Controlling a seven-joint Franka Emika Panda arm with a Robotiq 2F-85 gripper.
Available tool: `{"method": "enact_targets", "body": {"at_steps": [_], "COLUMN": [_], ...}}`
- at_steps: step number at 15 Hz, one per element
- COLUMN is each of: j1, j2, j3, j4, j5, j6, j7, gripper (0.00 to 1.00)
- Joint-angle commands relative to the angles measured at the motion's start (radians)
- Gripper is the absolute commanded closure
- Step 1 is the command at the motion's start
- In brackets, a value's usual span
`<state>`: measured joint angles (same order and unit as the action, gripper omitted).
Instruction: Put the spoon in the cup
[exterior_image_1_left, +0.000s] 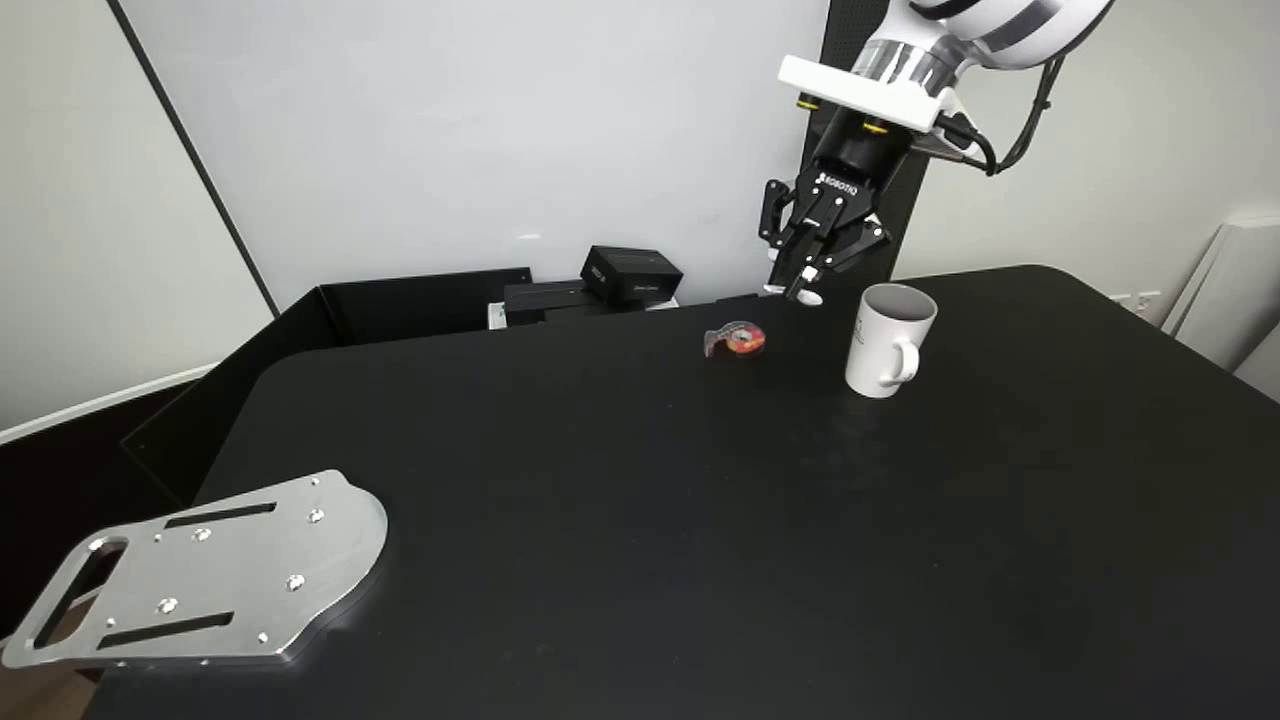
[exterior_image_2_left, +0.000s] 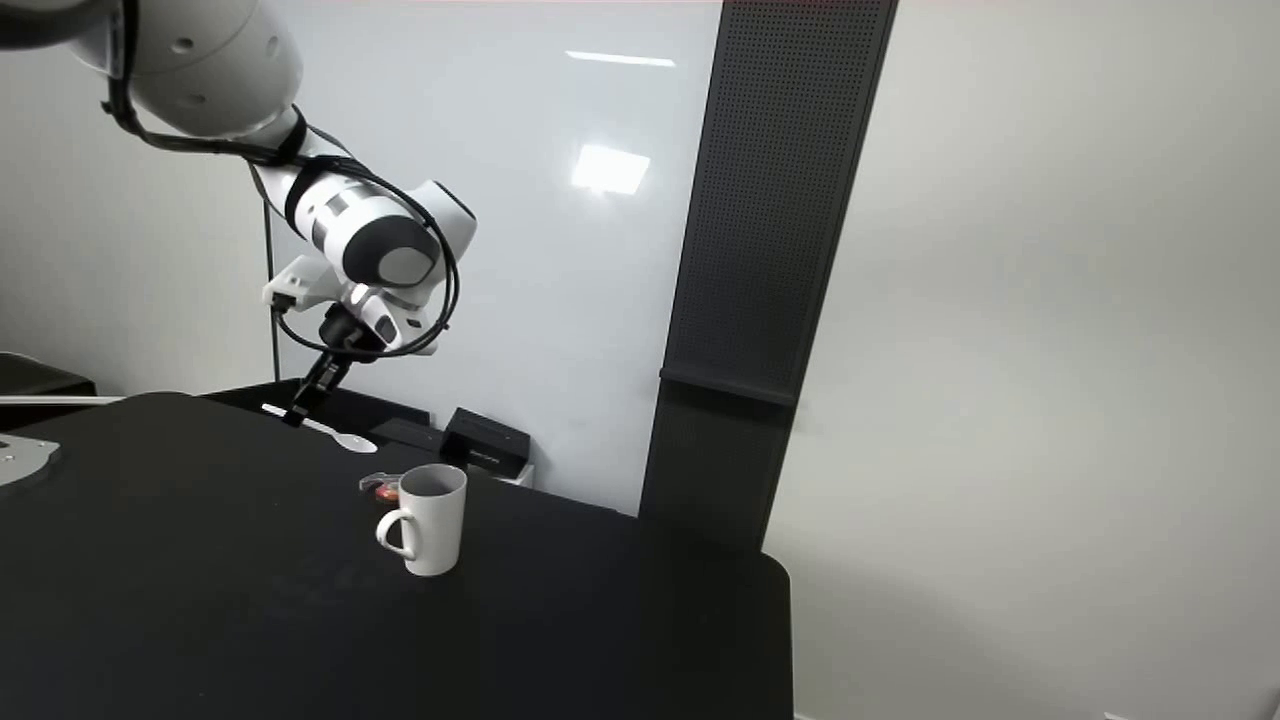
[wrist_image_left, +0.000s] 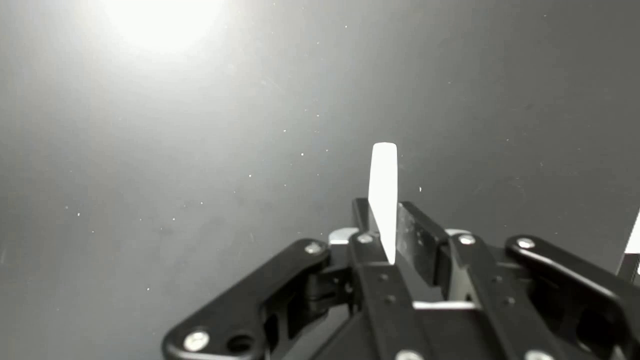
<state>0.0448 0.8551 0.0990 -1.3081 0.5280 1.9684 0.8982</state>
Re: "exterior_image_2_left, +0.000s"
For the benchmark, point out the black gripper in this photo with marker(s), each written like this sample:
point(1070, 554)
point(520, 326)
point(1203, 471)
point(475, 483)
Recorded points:
point(348, 330)

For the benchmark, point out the black vertical pillar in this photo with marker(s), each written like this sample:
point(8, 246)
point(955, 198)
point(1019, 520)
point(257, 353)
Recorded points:
point(762, 266)

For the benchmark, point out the large whiteboard panel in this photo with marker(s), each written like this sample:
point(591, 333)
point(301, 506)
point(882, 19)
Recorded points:
point(560, 266)

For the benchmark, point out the small clear red object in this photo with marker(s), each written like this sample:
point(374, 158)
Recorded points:
point(386, 492)

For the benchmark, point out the white ceramic mug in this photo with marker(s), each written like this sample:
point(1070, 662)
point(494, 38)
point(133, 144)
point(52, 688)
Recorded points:
point(434, 538)

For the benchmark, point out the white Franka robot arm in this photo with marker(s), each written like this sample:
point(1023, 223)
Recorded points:
point(212, 60)

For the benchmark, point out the small black box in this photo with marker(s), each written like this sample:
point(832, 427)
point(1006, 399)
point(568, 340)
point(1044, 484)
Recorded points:
point(481, 440)

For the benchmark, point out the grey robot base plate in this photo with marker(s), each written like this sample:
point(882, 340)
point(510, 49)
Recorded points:
point(22, 460)

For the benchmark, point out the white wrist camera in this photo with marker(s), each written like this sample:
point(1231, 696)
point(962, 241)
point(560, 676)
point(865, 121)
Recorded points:
point(299, 281)

